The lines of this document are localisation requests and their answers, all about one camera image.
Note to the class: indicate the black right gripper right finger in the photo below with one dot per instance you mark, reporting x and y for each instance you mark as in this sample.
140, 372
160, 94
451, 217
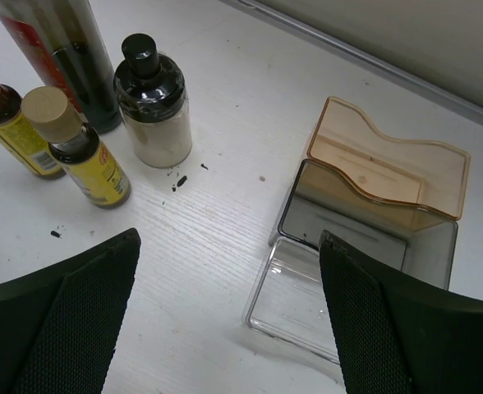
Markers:
395, 333

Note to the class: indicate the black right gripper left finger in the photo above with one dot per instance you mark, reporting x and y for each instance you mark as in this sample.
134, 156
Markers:
59, 325

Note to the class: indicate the small yellow bottle beige cap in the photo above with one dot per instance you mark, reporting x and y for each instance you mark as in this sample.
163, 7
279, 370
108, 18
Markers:
75, 145

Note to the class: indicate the small yellow bottle brown cap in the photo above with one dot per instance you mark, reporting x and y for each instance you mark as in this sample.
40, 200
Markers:
22, 140

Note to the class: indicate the white powder shaker black cap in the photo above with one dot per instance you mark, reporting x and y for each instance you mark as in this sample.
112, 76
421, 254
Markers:
151, 92

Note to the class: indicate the tall dark sauce bottle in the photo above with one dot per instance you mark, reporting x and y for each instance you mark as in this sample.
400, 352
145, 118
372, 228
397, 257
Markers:
62, 42

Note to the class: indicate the tiered transparent organizer rack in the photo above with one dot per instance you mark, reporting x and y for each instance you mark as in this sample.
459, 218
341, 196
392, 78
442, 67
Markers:
399, 201

